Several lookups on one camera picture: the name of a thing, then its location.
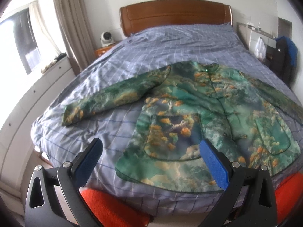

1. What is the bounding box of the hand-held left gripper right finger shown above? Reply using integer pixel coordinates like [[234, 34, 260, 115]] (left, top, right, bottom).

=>
[[200, 139, 277, 227]]

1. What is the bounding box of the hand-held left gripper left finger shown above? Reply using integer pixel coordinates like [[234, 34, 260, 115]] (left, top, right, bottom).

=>
[[25, 138, 105, 227]]

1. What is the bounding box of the green printed jacket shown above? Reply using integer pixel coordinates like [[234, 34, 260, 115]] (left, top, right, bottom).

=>
[[62, 61, 303, 193]]

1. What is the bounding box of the orange fuzzy cloth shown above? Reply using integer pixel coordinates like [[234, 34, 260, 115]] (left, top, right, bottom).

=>
[[79, 174, 303, 227]]

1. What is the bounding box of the white low cabinet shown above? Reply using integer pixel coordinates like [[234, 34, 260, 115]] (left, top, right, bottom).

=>
[[0, 57, 79, 195]]

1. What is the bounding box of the beige cloth pile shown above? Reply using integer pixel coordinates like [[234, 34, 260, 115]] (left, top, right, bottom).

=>
[[41, 59, 59, 74]]

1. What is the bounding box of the wooden nightstand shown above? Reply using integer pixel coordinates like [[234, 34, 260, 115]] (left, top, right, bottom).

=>
[[95, 41, 120, 57]]

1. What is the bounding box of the white plastic bag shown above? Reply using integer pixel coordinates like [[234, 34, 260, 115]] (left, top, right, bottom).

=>
[[254, 37, 267, 60]]

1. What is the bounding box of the black and blue jacket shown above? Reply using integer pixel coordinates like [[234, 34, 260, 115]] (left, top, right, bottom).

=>
[[272, 36, 299, 86]]

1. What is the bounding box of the bed with blue checked sheet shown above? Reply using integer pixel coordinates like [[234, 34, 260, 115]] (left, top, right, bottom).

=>
[[31, 22, 303, 221]]

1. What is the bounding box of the grey desk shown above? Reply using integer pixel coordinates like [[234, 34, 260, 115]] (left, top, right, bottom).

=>
[[236, 21, 277, 51]]

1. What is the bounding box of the beige curtain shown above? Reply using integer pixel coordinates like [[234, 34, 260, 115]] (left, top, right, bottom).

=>
[[52, 0, 97, 74]]

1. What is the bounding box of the window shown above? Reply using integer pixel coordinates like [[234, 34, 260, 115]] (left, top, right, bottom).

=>
[[0, 0, 67, 76]]

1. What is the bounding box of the wooden headboard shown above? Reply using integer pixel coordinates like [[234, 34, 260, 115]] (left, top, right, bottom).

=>
[[119, 0, 233, 37]]

